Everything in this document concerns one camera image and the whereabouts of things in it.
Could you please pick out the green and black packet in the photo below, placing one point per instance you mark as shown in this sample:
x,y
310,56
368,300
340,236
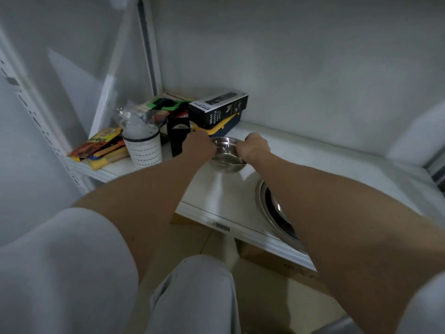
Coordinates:
x,y
165,103

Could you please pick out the dark blue box yellow arrow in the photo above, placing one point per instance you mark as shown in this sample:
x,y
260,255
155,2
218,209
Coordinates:
x,y
226,125

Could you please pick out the clear plastic wrap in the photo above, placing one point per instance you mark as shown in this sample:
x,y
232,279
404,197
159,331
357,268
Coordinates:
x,y
134,118

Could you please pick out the grey shirt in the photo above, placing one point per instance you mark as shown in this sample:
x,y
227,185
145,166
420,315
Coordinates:
x,y
62,274

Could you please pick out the barcode label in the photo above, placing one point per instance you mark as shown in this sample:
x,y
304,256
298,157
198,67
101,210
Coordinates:
x,y
221,227

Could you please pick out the person's right hand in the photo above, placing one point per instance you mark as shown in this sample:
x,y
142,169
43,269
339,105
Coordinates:
x,y
256,147

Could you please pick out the person's left forearm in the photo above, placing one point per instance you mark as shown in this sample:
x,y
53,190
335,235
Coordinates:
x,y
146,201

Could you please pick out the large steel bowl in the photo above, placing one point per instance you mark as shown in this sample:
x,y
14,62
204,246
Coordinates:
x,y
274,213

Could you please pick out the grey trousers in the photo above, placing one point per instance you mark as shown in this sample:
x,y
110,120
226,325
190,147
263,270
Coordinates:
x,y
196,295

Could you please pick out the small steel bowl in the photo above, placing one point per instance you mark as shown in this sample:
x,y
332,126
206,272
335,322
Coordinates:
x,y
226,159

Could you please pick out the person's left hand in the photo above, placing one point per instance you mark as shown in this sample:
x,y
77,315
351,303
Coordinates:
x,y
197,145

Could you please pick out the white dotted cup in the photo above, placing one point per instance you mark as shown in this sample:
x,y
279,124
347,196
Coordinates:
x,y
143,147

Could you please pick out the brown cardboard box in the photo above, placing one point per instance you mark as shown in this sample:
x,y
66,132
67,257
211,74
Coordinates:
x,y
274,264

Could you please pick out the white perforated shelf rail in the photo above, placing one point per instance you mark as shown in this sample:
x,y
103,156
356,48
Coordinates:
x,y
38,125

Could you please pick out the black spray bottle box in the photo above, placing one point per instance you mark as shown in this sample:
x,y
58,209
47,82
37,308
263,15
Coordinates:
x,y
219,107

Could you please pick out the person's right forearm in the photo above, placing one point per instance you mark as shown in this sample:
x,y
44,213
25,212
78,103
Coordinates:
x,y
333,233

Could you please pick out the person's left fingers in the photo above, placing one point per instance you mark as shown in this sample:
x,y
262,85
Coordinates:
x,y
213,149

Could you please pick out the yellow and red packet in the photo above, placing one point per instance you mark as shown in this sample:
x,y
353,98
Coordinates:
x,y
94,142

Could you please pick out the person's right fingers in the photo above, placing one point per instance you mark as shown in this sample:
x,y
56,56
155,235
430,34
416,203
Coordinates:
x,y
241,150

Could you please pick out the white shelf post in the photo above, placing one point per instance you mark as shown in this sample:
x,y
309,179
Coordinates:
x,y
150,45

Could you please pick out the white shelf board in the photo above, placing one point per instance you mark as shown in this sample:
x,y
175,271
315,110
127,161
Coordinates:
x,y
333,170

